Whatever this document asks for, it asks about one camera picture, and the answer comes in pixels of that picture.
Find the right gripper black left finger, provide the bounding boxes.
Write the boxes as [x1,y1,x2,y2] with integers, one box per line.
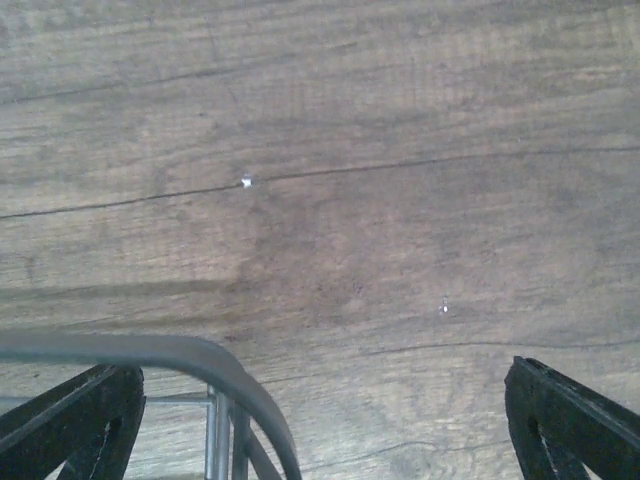
[1,365,146,479]

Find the black wire dish rack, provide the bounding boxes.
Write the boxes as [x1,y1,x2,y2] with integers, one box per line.
[1,330,302,479]

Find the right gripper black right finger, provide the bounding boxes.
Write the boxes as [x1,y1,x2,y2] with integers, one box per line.
[505,356,639,479]

